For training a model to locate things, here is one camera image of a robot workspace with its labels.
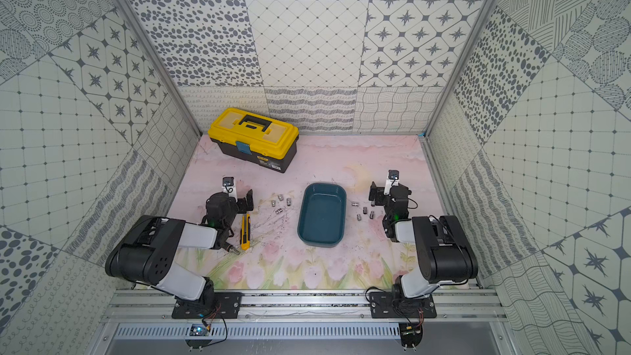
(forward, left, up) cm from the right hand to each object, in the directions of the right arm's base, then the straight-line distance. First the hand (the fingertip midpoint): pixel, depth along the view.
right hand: (387, 185), depth 95 cm
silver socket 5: (-10, +6, -6) cm, 13 cm away
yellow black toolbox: (+15, +53, +12) cm, 56 cm away
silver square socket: (-8, +42, -6) cm, 44 cm away
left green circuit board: (-47, +62, -7) cm, 78 cm away
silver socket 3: (-6, +45, -5) cm, 46 cm away
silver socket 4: (-7, +9, -6) cm, 13 cm away
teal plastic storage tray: (-11, +25, -4) cm, 28 cm away
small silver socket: (-5, +13, -5) cm, 15 cm away
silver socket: (-3, +43, -5) cm, 43 cm away
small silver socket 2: (-11, +11, -6) cm, 17 cm away
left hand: (-3, +59, +1) cm, 59 cm away
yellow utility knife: (-19, +53, -5) cm, 57 cm away
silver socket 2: (-4, +39, -5) cm, 40 cm away
